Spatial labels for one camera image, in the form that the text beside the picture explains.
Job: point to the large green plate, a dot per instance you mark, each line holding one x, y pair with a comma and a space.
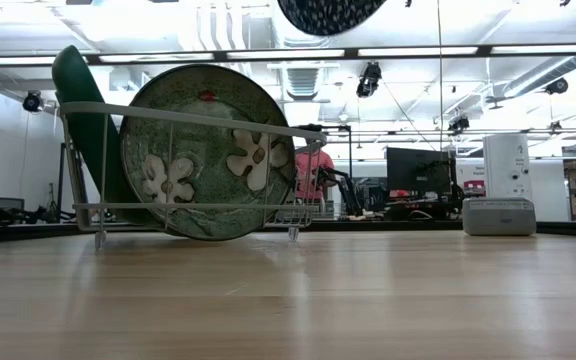
75, 75

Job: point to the black monitor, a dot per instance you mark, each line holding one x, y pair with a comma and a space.
413, 167

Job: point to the black aluminium table frame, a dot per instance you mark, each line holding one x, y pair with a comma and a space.
18, 233

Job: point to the black ceiling camera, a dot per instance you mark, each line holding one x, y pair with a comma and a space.
369, 80
32, 102
459, 124
557, 86

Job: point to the green floral ceramic plate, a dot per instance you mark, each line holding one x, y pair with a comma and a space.
208, 160

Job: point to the small grey white box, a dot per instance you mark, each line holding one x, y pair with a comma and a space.
498, 217

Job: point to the white box device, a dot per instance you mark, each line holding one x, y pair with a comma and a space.
505, 165

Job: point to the dark blue speckled plate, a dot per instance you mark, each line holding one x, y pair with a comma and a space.
328, 15

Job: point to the black background robot arm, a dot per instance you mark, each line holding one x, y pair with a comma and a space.
348, 192

